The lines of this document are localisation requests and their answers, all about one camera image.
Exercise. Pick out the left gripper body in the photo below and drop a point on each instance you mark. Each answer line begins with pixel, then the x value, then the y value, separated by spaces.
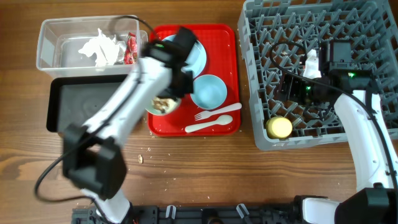
pixel 182 87

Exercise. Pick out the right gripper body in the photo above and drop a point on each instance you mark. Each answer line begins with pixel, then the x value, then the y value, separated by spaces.
pixel 291 88

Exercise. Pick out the light blue bowl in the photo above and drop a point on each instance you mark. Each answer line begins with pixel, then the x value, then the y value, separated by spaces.
pixel 209 92

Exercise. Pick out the green bowl with food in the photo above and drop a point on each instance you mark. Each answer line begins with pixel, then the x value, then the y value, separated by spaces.
pixel 163 106

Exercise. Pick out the yellow plastic cup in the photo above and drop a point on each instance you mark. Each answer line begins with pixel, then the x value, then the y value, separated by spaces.
pixel 279 127

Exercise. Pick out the red snack wrapper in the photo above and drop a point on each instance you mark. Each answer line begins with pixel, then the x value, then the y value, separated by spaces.
pixel 130 55

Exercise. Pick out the white napkin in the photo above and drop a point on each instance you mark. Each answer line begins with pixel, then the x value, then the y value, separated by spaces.
pixel 108 51

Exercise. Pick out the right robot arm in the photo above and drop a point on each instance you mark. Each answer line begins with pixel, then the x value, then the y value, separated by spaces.
pixel 354 95

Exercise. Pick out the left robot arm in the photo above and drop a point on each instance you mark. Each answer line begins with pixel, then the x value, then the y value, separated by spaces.
pixel 92 159

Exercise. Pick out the grey dishwasher rack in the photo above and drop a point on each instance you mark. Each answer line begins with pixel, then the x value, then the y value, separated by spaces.
pixel 278 28

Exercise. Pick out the black waste tray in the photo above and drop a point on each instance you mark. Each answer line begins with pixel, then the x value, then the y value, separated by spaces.
pixel 76 99

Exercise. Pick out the clear plastic waste bin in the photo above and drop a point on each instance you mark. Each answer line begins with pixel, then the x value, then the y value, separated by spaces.
pixel 61 39

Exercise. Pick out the light blue plate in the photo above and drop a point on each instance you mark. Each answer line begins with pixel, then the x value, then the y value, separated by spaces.
pixel 196 60

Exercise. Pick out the white plastic fork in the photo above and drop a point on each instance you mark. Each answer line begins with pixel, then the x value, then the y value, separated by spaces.
pixel 207 114

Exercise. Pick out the red serving tray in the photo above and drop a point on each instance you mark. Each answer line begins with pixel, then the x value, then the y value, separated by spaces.
pixel 220 46

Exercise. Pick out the white plastic spoon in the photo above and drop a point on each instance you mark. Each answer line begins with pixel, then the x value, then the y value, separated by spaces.
pixel 221 120

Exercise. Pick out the food crumb on table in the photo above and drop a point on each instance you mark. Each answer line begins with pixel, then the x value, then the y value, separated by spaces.
pixel 140 159

